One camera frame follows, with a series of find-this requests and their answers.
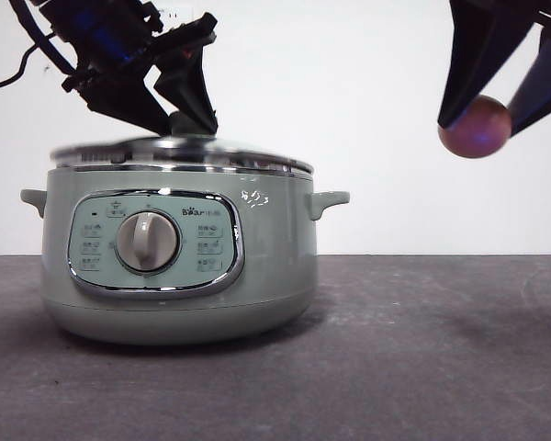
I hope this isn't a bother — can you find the glass lid with green knob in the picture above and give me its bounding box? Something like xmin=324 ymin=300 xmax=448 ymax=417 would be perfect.
xmin=49 ymin=111 xmax=314 ymax=178

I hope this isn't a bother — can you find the brown egg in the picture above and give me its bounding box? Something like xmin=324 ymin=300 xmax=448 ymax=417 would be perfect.
xmin=437 ymin=94 xmax=513 ymax=160

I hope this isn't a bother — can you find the pale green electric cooking pot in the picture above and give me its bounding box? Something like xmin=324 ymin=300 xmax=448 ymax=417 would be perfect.
xmin=19 ymin=165 xmax=352 ymax=346

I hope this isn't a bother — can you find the thick black cable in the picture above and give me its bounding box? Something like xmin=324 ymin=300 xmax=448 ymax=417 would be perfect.
xmin=7 ymin=0 xmax=77 ymax=77

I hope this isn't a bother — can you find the thin black cable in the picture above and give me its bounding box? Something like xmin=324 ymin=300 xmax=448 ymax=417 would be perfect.
xmin=0 ymin=41 xmax=48 ymax=91

